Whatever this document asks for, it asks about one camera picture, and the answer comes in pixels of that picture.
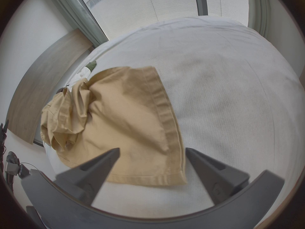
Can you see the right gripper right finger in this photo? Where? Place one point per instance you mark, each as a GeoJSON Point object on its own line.
{"type": "Point", "coordinates": [214, 178]}

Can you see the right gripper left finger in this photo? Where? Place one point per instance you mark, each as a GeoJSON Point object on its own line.
{"type": "Point", "coordinates": [95, 173]}

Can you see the tan shorts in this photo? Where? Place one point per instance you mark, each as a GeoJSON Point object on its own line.
{"type": "Point", "coordinates": [128, 118]}

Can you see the bed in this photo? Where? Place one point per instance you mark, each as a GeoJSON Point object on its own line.
{"type": "Point", "coordinates": [226, 92]}

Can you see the dark brown garment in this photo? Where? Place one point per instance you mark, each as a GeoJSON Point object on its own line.
{"type": "Point", "coordinates": [61, 90]}

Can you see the cream garment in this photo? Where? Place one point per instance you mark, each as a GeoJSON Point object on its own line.
{"type": "Point", "coordinates": [78, 76]}

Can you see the olive green garment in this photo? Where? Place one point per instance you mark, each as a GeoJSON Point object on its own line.
{"type": "Point", "coordinates": [91, 65]}

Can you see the grey-green curtain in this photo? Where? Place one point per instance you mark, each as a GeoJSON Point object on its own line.
{"type": "Point", "coordinates": [69, 8]}
{"type": "Point", "coordinates": [259, 8]}

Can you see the window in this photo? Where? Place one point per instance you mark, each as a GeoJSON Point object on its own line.
{"type": "Point", "coordinates": [154, 3]}

